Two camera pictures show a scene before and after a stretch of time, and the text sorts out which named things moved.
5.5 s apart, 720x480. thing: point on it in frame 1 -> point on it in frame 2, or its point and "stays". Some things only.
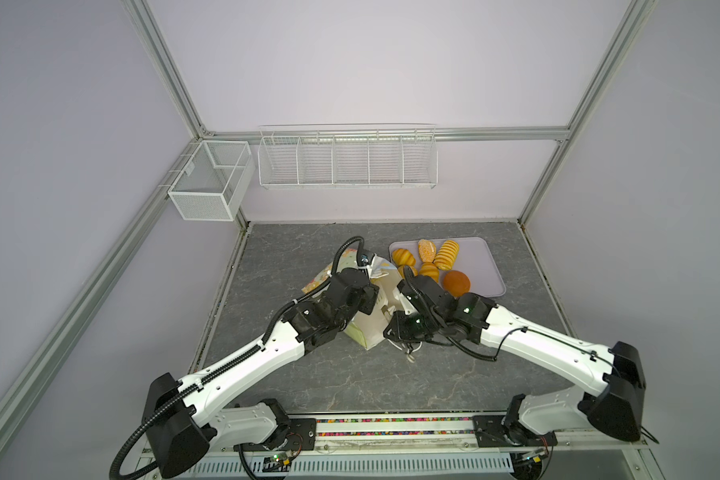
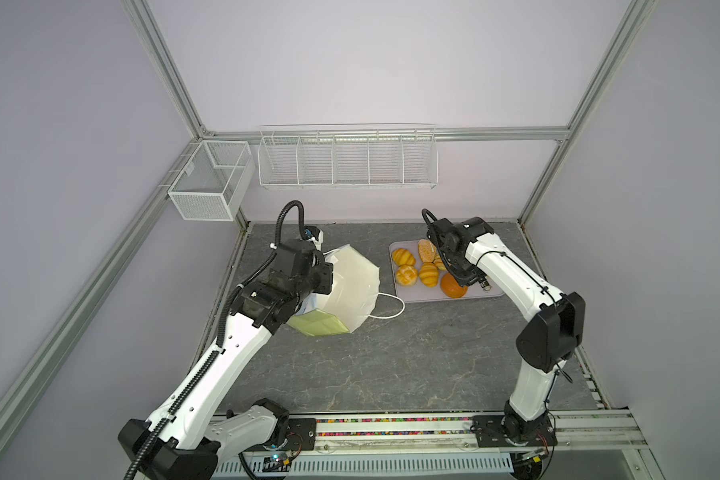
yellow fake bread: x=401 y=270 stays
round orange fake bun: x=456 y=282 stays
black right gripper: x=397 y=331 -> x=462 y=280
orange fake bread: x=426 y=250 stays
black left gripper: x=370 y=296 -> x=325 y=271
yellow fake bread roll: x=402 y=257 stays
